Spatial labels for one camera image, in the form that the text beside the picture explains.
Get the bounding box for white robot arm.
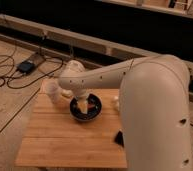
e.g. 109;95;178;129
58;55;192;171

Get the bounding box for red sausage in bowl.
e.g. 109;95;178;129
87;103;95;109

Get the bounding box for beige sponge block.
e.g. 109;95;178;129
61;89;73;98

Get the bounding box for black round bowl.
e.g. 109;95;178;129
70;94;102;122

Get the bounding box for white plastic bottle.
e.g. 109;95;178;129
113;96;119;111

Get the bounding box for wooden slatted table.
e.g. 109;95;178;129
15;89;127;169

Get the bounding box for blue power adapter box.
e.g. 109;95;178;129
17;61;35;74

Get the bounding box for black cables on floor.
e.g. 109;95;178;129
0;39;65;90

